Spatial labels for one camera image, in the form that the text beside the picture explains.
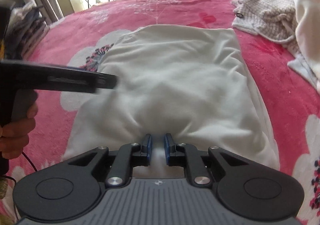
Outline white fluffy garment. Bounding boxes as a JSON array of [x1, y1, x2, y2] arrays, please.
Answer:
[[287, 0, 319, 92]]

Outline beige knitted sweater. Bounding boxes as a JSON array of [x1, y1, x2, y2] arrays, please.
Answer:
[[232, 0, 300, 55]]

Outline white sweatshirt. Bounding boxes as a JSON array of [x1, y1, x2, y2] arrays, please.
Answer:
[[63, 24, 280, 178]]

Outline stack of folded clothes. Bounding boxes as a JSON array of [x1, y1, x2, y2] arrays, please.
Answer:
[[4, 3, 49, 60]]

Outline black cable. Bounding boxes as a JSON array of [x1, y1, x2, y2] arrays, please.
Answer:
[[0, 150, 40, 215]]

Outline person left hand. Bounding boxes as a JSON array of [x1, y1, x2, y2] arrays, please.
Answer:
[[1, 103, 38, 159]]

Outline pink floral blanket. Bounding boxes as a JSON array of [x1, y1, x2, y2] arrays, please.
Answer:
[[1, 0, 319, 224]]

